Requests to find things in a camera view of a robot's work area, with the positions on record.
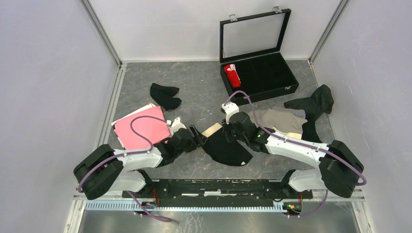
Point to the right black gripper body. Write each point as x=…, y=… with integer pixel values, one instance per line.
x=231, y=135

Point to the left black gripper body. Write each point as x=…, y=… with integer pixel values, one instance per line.
x=191, y=146

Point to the black underwear with beige band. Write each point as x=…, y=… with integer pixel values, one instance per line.
x=221, y=150

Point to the beige grey ribbed underwear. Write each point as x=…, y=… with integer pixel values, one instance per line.
x=283, y=122

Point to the red boxer briefs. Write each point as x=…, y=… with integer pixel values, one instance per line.
x=232, y=75

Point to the black display case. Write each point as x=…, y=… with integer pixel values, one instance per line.
x=253, y=44

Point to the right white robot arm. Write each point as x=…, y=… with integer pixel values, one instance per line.
x=334, y=166

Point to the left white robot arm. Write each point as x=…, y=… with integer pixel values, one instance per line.
x=108, y=170

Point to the pink underwear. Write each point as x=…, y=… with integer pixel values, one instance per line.
x=141, y=127

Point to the grey striped underwear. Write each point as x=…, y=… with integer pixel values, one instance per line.
x=296, y=112

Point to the dark striped black underwear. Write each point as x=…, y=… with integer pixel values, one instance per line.
x=321, y=101

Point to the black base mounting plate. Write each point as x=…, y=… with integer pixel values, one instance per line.
x=219, y=193

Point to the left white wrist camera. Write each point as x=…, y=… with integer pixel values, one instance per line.
x=175, y=125

